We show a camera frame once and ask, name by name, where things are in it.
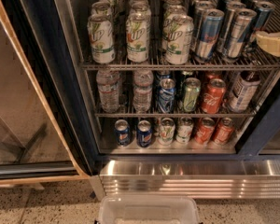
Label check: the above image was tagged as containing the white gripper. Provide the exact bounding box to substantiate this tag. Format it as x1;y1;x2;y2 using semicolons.
256;31;280;57

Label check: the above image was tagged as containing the second row right redbull can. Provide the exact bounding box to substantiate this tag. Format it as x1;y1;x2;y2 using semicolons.
217;1;245;53

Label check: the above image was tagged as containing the second row redbull can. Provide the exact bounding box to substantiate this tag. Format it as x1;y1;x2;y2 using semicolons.
191;1;215;52
217;1;245;53

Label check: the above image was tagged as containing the white labelled bottle middle shelf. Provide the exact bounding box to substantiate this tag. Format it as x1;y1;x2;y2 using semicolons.
228;71;260;113

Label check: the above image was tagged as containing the red coca cola can middle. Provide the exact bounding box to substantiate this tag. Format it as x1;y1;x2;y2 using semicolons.
201;78;226;114

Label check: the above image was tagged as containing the second row left redbull can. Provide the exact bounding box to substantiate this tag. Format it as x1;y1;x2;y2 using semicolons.
191;1;215;52

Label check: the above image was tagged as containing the green can middle shelf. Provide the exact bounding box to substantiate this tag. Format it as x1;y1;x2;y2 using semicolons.
182;77;201;112

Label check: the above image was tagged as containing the front right 7up can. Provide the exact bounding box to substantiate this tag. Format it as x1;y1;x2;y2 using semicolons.
165;15;193;65

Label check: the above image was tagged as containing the right coke can bottom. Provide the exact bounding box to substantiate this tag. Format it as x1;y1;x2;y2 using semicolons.
213;118;234;146

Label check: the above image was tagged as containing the coke can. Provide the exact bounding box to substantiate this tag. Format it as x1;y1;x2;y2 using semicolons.
213;118;234;146
194;118;216;145

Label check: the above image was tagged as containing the second row right 7up can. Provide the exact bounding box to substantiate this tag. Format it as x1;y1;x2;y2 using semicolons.
161;5;186;51

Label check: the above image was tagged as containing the second row 7up can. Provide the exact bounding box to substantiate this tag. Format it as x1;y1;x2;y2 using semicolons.
91;1;113;20
161;5;186;51
130;2;151;16

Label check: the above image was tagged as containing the left coke can bottom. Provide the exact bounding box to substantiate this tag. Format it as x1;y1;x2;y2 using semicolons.
194;118;216;145

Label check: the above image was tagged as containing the blue pepsi can middle shelf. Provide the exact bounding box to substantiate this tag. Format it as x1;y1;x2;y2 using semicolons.
157;78;175;114

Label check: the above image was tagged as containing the right 7up can bottom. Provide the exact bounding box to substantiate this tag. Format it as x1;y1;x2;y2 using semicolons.
175;117;194;144

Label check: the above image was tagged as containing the left 7up can bottom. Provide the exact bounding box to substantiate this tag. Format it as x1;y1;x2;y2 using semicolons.
159;118;175;145

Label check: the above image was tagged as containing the front middle 7up can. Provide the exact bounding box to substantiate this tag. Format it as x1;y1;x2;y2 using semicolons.
126;13;148;63

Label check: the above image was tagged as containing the steel fridge bottom grille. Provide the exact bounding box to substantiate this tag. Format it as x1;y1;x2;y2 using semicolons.
90;160;280;199

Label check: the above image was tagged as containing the second row middle 7up can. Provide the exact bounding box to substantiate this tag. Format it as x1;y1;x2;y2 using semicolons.
130;2;151;16

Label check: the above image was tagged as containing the right pepsi can bottom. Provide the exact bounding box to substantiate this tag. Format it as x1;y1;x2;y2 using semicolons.
136;120;152;147

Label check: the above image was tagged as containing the pepsi can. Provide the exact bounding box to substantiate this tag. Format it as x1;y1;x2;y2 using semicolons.
115;119;131;147
136;120;152;147

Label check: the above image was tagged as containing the left pepsi can bottom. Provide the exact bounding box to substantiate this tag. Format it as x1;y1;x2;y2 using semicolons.
115;119;131;147

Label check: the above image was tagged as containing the front left 7up can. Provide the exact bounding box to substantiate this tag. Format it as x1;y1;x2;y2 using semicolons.
87;14;115;64

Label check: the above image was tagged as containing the second row left 7up can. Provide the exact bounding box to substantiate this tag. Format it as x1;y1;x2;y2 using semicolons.
91;1;113;20

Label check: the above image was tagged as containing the open glass fridge door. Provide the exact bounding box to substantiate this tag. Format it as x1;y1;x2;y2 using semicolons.
0;0;91;185

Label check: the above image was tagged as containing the right water bottle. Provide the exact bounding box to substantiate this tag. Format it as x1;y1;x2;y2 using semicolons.
133;70;154;112

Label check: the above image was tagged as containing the water bottle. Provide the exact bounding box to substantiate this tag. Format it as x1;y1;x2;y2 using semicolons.
133;70;154;112
96;70;119;113

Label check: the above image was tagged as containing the left water bottle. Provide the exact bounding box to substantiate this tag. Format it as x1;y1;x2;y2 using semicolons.
96;70;119;113

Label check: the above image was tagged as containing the clear plastic bin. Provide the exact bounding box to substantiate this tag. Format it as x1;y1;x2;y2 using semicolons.
97;194;200;224

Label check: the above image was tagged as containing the top wire shelf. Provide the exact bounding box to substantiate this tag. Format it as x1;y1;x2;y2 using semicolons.
80;0;280;71

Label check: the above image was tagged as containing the wire shelf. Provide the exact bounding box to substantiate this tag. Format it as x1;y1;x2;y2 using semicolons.
80;0;280;71
93;68;258;119

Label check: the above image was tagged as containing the dark blue fridge door frame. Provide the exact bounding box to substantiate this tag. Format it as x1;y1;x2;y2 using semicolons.
237;78;280;159

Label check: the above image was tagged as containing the middle wire shelf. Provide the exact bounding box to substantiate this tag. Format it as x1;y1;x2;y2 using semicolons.
93;68;258;119

